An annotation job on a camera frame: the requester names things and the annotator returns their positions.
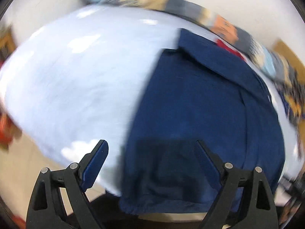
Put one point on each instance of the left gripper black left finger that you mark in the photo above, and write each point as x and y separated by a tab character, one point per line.
46	208

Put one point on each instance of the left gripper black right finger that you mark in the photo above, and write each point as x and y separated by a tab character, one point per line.
244	198

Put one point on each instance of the navy work jacket red collar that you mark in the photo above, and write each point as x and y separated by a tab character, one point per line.
197	92

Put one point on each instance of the red object beside bed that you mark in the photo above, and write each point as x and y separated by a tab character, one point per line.
7	131

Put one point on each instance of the dark patterned pillow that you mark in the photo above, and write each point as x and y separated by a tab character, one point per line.
292	95

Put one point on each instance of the light blue cloud bed sheet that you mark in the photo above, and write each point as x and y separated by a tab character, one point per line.
81	78

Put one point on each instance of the striped patchwork rolled quilt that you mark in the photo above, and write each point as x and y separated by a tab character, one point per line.
269	62

